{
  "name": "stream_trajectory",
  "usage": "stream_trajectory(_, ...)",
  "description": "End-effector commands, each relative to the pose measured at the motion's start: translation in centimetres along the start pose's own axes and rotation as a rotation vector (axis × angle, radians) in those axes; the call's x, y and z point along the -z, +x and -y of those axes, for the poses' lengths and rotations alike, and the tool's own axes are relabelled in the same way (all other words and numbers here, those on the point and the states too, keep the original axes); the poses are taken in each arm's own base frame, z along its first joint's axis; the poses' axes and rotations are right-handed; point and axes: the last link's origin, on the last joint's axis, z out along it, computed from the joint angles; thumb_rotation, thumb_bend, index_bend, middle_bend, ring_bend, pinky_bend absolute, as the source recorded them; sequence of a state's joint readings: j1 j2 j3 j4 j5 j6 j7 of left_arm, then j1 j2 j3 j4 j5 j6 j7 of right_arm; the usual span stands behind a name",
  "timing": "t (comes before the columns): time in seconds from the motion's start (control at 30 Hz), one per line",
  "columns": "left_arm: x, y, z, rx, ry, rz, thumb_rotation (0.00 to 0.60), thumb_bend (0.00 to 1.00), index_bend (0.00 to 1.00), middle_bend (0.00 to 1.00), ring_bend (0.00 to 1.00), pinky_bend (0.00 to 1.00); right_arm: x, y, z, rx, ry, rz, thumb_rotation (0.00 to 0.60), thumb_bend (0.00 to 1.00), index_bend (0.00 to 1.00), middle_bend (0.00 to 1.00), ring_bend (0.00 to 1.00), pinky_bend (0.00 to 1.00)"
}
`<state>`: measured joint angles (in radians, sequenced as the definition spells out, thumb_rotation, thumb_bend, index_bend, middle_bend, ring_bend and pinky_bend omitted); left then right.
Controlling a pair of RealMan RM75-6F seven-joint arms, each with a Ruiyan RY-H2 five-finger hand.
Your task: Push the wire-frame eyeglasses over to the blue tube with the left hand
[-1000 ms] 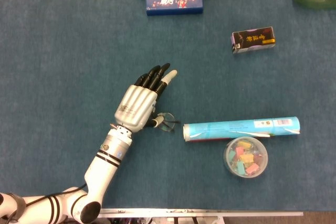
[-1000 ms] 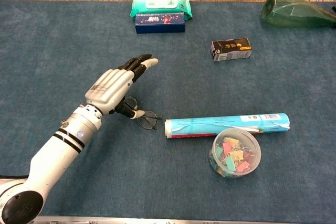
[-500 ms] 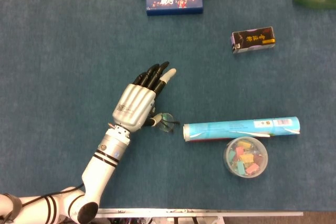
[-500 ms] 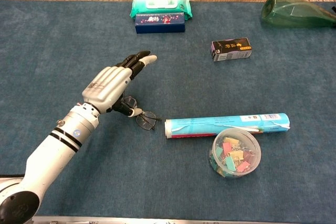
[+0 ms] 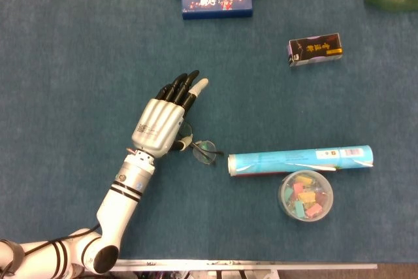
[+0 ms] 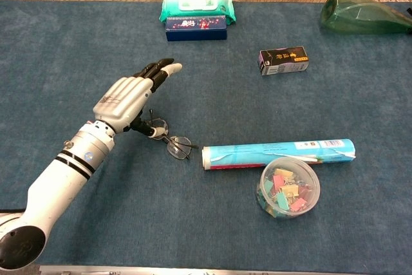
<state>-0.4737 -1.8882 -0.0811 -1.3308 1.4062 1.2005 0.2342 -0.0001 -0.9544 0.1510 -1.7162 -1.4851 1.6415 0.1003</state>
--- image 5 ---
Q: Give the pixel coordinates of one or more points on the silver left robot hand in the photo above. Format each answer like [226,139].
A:
[158,125]

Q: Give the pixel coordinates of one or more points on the thin-framed eyeglasses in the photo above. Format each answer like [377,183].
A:
[209,158]

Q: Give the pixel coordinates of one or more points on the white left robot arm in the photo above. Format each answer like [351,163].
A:
[121,204]

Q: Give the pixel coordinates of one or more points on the blue felt table cloth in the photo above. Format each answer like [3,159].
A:
[212,220]

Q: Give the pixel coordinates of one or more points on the blue printed long box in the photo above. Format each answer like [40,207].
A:
[217,3]

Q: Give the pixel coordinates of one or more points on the light blue wrap roll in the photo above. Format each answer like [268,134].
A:
[294,159]

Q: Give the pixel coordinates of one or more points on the teal binder clip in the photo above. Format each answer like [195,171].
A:
[287,194]

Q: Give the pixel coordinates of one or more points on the pink binder clip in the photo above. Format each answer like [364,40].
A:
[314,209]
[298,189]

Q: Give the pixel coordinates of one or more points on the yellow binder clip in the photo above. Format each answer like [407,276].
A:
[307,197]
[304,180]

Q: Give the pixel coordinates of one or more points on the green binder clip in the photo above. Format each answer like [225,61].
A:
[299,209]

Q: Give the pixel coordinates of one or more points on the black small carton box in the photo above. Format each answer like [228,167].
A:
[315,50]

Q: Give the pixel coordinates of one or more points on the dark red binder clip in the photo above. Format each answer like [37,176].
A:
[321,199]

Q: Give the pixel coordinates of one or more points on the clear round plastic tub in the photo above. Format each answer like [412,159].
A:
[327,194]

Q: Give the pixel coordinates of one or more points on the aluminium table edge rail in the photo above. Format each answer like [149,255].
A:
[245,266]

